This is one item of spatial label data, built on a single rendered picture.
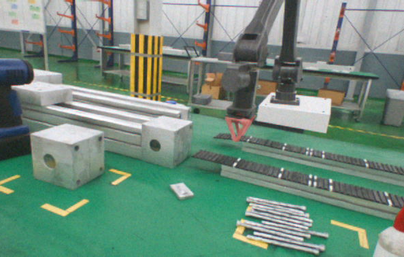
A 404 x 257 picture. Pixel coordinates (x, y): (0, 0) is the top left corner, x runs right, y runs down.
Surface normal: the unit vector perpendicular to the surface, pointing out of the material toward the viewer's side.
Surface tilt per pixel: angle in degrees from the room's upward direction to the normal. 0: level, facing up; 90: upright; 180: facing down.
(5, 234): 0
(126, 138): 90
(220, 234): 0
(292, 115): 90
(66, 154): 90
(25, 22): 90
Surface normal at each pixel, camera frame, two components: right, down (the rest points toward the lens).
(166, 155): -0.39, 0.24
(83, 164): 0.93, 0.18
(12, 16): -0.07, 0.29
